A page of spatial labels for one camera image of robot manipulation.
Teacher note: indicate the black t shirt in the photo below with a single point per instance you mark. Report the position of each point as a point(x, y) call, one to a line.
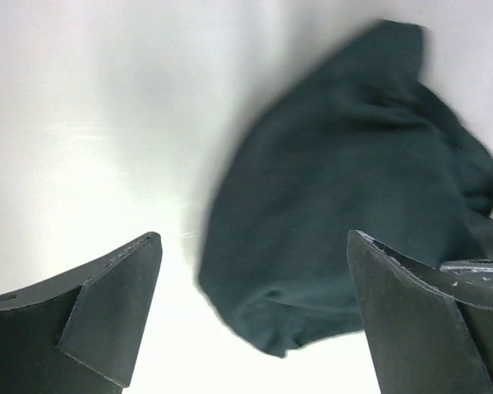
point(360, 144)

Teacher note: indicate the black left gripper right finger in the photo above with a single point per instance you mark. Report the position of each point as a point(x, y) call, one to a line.
point(429, 330)

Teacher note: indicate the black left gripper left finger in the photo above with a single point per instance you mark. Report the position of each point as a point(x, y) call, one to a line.
point(80, 331)

